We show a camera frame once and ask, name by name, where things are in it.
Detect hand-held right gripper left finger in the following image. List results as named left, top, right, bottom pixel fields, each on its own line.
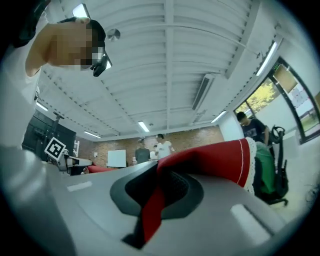
left=37, top=159, right=161, bottom=256

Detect green cloth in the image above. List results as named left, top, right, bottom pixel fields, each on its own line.
left=254, top=140, right=278, bottom=196

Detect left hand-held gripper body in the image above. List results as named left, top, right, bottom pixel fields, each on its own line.
left=44, top=136, right=76, bottom=174

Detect red cloth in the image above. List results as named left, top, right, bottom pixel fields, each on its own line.
left=84, top=136, right=258, bottom=245

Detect person's light grey shirt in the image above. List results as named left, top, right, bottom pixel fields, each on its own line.
left=0, top=9, right=50, bottom=151

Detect black metal stand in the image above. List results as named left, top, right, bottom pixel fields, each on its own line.
left=43, top=111, right=65, bottom=151

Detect black head camera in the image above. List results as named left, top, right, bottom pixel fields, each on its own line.
left=89, top=50, right=113, bottom=78

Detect whiteboard on stand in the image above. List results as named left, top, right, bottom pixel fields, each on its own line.
left=106, top=149, right=128, bottom=169

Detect person's head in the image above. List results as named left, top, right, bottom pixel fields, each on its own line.
left=24, top=16, right=107, bottom=78

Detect round ceiling sensor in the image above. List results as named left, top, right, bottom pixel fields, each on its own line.
left=105, top=27, right=122, bottom=42

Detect black door frame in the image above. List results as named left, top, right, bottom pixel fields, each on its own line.
left=233, top=56, right=320, bottom=146

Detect large black cabinet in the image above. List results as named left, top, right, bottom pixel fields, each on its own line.
left=21, top=109, right=77, bottom=161

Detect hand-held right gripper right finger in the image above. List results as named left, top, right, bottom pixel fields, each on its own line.
left=142, top=169, right=287, bottom=256

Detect ceiling air conditioner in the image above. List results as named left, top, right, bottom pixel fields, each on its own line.
left=190, top=73, right=216, bottom=111

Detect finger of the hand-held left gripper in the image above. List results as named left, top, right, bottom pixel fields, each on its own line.
left=71, top=156, right=94, bottom=168

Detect ceiling strip light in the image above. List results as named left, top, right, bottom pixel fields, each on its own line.
left=210, top=110, right=228, bottom=124
left=35, top=101, right=49, bottom=113
left=137, top=120, right=151, bottom=133
left=254, top=40, right=279, bottom=78
left=71, top=2, right=91, bottom=20
left=83, top=129, right=103, bottom=139

